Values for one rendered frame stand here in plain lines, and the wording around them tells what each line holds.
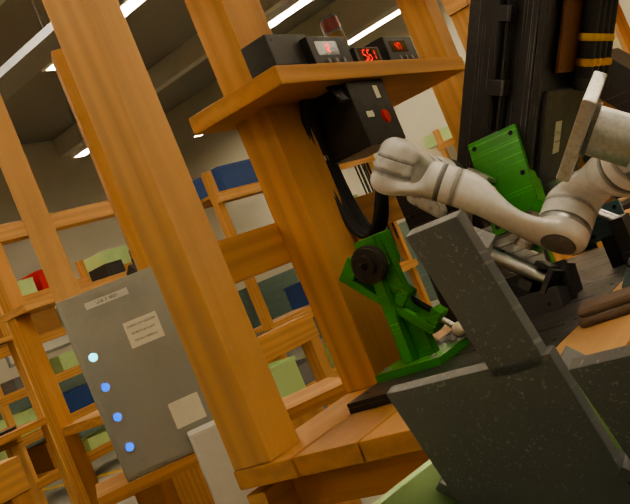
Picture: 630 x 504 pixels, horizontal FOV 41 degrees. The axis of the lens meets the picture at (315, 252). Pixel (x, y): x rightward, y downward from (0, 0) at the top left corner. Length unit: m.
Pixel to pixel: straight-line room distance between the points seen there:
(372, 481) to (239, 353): 0.31
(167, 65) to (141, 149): 10.58
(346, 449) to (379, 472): 0.11
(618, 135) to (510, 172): 1.29
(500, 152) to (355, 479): 0.75
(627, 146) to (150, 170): 1.05
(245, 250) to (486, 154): 0.55
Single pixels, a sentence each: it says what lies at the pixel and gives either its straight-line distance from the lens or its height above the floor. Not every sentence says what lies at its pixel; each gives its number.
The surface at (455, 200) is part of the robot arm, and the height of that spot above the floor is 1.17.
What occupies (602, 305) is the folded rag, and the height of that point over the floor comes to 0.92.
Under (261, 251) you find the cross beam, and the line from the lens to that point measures 1.72.
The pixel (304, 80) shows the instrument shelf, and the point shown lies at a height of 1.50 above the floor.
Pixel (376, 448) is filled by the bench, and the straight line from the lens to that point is 1.32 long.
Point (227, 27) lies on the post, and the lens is 1.81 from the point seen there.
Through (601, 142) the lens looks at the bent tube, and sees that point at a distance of 0.51.
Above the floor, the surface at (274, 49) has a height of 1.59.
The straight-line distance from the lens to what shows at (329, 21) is 2.21.
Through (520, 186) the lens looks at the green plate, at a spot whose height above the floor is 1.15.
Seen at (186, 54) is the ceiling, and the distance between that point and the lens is 11.76.
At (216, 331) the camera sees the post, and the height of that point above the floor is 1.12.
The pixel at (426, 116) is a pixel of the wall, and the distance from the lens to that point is 12.03.
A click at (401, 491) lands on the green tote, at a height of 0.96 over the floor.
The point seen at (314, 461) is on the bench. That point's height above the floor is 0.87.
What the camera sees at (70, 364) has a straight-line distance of 9.29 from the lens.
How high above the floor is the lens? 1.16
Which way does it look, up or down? 1 degrees up
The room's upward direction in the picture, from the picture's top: 22 degrees counter-clockwise
